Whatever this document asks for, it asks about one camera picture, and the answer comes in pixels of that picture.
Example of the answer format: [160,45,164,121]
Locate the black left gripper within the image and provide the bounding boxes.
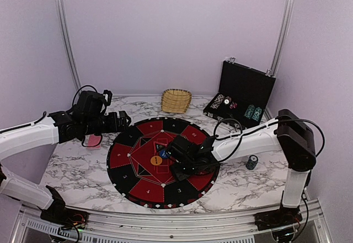
[83,111,131,136]

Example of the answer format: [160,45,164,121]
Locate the blue small blind button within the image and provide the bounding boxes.
[159,150,170,159]

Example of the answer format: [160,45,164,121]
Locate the orange big blind button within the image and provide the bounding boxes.
[150,155,163,166]

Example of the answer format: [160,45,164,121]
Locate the black triangular all-in marker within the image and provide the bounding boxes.
[155,143,166,152]

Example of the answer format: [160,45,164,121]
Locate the green blue chip stack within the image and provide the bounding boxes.
[246,155,258,170]

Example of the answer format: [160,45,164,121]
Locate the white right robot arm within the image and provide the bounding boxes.
[165,109,317,225]

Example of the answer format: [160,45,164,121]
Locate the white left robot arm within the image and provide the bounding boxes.
[1,85,131,224]

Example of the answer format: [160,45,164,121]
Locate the red playing card deck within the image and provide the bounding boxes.
[87,134,103,149]

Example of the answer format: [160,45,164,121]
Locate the round red black poker mat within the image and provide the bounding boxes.
[107,117,220,209]

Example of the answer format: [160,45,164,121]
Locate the woven bamboo tray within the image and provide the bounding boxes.
[161,89,192,114]

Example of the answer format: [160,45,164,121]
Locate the blue white chips in case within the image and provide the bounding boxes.
[210,94,224,109]

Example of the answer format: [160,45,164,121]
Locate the red dice in case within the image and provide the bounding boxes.
[229,102,238,109]

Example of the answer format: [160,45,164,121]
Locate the green chips in case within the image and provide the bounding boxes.
[244,105,263,122]

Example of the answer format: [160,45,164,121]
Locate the black poker chip case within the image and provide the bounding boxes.
[203,61,276,129]

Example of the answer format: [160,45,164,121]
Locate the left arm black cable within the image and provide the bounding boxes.
[72,85,101,147]

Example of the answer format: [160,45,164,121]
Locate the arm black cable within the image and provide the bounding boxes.
[213,117,325,172]
[72,85,101,147]

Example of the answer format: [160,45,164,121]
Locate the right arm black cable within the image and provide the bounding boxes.
[213,117,325,172]

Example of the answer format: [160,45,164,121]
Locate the left aluminium frame post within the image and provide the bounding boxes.
[55,0,81,90]

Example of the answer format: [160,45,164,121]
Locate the aluminium frame post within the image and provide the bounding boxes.
[269,0,295,77]
[55,0,81,90]

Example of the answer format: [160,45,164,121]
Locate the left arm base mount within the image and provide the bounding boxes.
[40,208,88,240]

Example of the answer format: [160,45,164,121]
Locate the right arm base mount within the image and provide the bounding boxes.
[254,210,303,242]

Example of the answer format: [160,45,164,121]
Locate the aluminium front rail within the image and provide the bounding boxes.
[10,200,332,242]

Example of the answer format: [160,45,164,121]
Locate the right aluminium frame post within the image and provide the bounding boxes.
[269,0,295,77]

